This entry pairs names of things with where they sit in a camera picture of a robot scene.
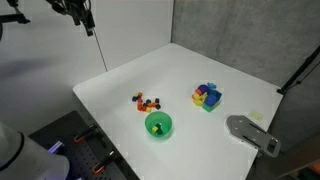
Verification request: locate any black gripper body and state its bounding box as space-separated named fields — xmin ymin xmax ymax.
xmin=45 ymin=0 xmax=92 ymax=18

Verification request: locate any green plastic bowl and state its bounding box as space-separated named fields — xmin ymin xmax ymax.
xmin=144 ymin=111 xmax=174 ymax=138

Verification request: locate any small dark green block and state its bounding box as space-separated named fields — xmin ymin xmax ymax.
xmin=155 ymin=122 xmax=164 ymax=136

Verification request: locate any black orange-tipped clamp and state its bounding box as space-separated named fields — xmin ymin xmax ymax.
xmin=73 ymin=123 xmax=98 ymax=144
xmin=92 ymin=150 xmax=118 ymax=176

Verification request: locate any purple toy piece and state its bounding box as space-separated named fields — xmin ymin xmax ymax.
xmin=197 ymin=84 xmax=210 ymax=95

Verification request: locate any yellow toy piece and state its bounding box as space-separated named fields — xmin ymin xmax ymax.
xmin=191 ymin=93 xmax=206 ymax=108

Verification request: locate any blue toy box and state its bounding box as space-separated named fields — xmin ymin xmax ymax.
xmin=204 ymin=89 xmax=223 ymax=107

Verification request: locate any green toy base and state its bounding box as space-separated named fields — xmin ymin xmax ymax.
xmin=201 ymin=99 xmax=222 ymax=113

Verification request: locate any pale translucent small pad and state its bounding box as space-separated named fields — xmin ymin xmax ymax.
xmin=248 ymin=110 xmax=265 ymax=122

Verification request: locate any grey metal mounting plate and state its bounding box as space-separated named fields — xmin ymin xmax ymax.
xmin=225 ymin=114 xmax=282 ymax=159

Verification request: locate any black tripod pole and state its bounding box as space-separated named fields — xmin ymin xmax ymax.
xmin=276 ymin=44 xmax=320 ymax=96

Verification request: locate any thin dark cable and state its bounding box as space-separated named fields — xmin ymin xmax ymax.
xmin=93 ymin=29 xmax=109 ymax=72

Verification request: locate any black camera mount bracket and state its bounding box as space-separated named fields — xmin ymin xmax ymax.
xmin=0 ymin=0 xmax=31 ymax=25

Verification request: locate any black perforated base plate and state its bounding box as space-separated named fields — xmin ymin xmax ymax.
xmin=28 ymin=110 xmax=141 ymax=180

